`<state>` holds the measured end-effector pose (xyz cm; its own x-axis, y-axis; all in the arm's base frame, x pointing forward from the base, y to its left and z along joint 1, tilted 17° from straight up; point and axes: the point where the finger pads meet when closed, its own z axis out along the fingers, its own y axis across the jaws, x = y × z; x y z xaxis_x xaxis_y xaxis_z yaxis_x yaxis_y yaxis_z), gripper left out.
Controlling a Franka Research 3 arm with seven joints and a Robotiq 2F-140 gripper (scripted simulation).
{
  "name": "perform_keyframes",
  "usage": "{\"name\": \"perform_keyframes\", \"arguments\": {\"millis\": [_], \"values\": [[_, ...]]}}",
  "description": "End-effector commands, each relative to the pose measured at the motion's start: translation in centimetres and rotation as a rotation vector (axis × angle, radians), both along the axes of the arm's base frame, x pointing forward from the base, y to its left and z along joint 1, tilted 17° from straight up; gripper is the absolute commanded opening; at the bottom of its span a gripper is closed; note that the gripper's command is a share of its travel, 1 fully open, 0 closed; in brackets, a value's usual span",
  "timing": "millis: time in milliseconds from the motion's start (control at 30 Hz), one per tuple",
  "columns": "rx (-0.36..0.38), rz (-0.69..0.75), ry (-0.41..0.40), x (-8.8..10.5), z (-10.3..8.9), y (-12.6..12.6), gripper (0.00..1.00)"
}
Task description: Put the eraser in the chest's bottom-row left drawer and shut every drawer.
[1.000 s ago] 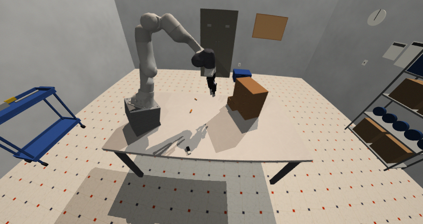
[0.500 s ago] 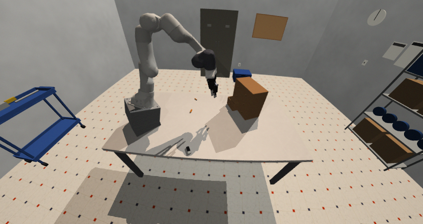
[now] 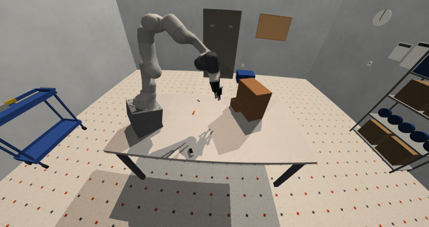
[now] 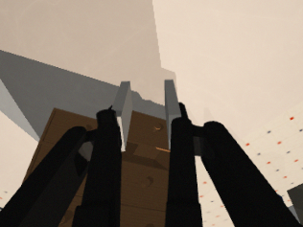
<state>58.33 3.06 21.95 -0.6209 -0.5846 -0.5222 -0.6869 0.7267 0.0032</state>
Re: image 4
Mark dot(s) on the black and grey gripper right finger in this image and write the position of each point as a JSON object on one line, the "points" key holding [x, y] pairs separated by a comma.
{"points": [[245, 193]]}

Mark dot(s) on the dark brown chest of drawers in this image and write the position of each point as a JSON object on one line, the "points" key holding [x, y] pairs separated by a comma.
{"points": [[76, 197]]}

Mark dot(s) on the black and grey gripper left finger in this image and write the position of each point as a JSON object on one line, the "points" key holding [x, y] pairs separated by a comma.
{"points": [[44, 197]]}

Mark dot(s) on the brown wooden drawer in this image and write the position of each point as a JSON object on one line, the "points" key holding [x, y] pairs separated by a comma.
{"points": [[134, 218], [68, 217], [62, 122], [44, 151], [150, 193], [147, 142]]}

